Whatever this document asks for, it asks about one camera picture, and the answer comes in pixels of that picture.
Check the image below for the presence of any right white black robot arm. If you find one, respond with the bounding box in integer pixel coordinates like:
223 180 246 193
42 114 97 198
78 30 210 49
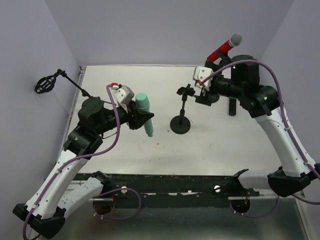
192 55 320 198

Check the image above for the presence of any mint green microphone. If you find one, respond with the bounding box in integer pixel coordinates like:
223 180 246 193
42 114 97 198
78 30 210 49
134 92 155 138

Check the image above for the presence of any short black round-base mic stand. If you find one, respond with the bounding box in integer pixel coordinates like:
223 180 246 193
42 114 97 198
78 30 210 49
170 84 195 135

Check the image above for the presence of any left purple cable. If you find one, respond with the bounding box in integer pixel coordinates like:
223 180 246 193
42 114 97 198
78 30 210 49
22 84 143 240

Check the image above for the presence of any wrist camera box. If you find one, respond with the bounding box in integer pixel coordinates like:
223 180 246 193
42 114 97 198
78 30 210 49
111 82 135 106
192 66 214 91

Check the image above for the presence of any red glitter microphone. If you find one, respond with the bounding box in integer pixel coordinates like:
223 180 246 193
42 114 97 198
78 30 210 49
206 33 243 63

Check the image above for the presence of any aluminium frame rail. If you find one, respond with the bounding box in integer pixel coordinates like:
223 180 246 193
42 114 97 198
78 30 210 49
64 180 307 200

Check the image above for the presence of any tall black tripod mic stand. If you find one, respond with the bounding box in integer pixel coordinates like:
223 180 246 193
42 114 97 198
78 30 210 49
34 69 92 98

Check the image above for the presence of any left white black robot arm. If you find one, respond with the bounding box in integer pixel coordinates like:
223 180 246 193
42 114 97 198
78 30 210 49
13 93 154 240

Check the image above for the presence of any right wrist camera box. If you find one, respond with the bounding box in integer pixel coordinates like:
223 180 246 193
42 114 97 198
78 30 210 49
192 66 214 91

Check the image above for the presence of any black front mounting rail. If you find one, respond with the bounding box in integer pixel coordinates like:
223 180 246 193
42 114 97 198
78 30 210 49
76 171 260 209

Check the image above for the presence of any black microphone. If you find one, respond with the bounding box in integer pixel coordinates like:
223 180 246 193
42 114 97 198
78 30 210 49
228 98 237 117

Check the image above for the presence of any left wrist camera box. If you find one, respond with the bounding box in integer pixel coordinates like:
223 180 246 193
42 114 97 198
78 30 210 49
111 82 135 106

